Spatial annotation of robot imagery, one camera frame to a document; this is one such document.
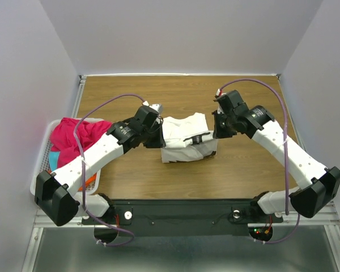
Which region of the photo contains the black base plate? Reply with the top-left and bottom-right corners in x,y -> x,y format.
82,198 -> 284,237

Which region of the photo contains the orange t shirt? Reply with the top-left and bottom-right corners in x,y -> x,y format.
46,169 -> 99,190

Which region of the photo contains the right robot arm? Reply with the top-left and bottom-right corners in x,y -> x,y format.
212,90 -> 340,221

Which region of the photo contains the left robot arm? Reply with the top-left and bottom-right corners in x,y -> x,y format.
35,104 -> 164,226

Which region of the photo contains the white plastic laundry basket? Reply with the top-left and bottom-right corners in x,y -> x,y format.
29,119 -> 101,195

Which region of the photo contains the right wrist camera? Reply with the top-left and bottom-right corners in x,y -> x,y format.
214,88 -> 226,101

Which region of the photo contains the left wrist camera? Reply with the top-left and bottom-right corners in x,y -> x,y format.
142,101 -> 163,114

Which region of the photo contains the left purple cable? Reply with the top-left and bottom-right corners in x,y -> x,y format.
74,93 -> 150,247

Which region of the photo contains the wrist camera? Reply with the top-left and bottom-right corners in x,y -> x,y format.
214,88 -> 226,101
142,101 -> 163,114

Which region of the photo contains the pink t shirt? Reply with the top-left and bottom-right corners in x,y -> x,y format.
49,117 -> 112,168

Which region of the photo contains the white t shirt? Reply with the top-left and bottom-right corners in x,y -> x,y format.
161,112 -> 218,163

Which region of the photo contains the cyan t shirt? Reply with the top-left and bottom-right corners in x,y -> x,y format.
48,151 -> 60,171

